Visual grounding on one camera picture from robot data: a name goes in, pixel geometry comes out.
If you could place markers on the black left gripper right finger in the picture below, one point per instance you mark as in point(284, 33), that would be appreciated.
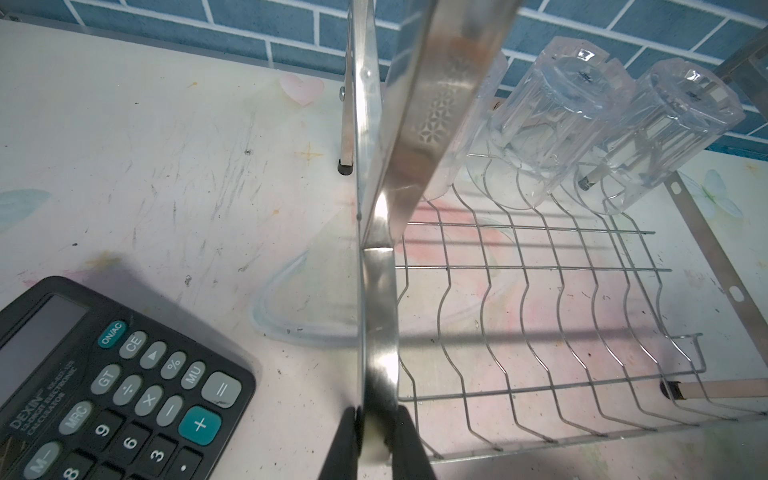
point(409, 459)

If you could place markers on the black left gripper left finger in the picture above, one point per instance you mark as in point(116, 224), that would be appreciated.
point(341, 462)

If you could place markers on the steel two-tier dish rack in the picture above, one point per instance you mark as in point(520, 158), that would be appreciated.
point(518, 389)

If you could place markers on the black desk calculator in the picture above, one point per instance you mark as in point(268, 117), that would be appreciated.
point(91, 389)

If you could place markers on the clear pink glass cup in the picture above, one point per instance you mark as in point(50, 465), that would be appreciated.
point(457, 153)

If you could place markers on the clear glass cup middle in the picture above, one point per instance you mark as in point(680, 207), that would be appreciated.
point(552, 118)

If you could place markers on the clear glass cup right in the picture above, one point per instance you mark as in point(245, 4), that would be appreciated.
point(679, 108)

